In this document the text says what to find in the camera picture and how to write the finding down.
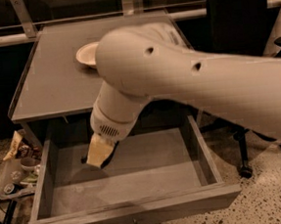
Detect white paper bowl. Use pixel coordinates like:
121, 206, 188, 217
75, 42, 98, 68

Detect open grey top drawer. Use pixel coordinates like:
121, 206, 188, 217
28, 117, 241, 224

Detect clear bin of snacks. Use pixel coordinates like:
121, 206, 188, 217
0, 129, 42, 201

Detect black office chair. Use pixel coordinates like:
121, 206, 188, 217
191, 0, 281, 178

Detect blue rxbar blueberry bar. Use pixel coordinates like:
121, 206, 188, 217
80, 144, 118, 169

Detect grey cabinet table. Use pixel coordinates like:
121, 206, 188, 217
0, 5, 221, 153

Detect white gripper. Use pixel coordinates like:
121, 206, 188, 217
80, 101, 143, 171

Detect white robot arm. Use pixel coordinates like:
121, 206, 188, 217
87, 24, 281, 167

